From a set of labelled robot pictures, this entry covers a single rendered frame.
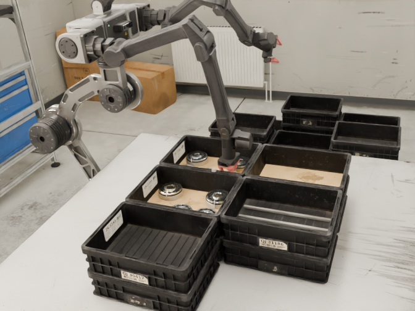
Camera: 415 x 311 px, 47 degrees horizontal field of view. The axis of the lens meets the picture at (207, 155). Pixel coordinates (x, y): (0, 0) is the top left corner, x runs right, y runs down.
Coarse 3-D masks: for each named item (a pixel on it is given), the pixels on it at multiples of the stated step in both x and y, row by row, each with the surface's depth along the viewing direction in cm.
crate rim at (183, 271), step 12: (120, 204) 184; (132, 204) 184; (144, 204) 183; (108, 216) 178; (204, 216) 173; (204, 240) 162; (84, 252) 163; (96, 252) 160; (108, 252) 159; (192, 252) 156; (132, 264) 156; (144, 264) 154; (156, 264) 152; (192, 264) 153
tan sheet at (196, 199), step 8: (184, 192) 207; (192, 192) 207; (200, 192) 206; (152, 200) 203; (160, 200) 203; (176, 200) 202; (184, 200) 201; (192, 200) 201; (200, 200) 201; (192, 208) 196; (200, 208) 195
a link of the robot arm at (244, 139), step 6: (222, 132) 194; (228, 132) 193; (234, 132) 198; (240, 132) 197; (246, 132) 197; (222, 138) 196; (228, 138) 195; (240, 138) 196; (246, 138) 195; (252, 138) 199; (240, 144) 197; (246, 144) 196
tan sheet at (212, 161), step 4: (184, 160) 232; (208, 160) 230; (212, 160) 230; (216, 160) 230; (180, 164) 229; (184, 164) 229; (208, 164) 227; (212, 164) 227; (216, 164) 226; (216, 168) 223; (224, 168) 222
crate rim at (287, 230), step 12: (264, 180) 192; (276, 180) 192; (228, 204) 181; (336, 204) 174; (228, 216) 172; (336, 216) 169; (264, 228) 167; (276, 228) 165; (288, 228) 164; (324, 240) 160
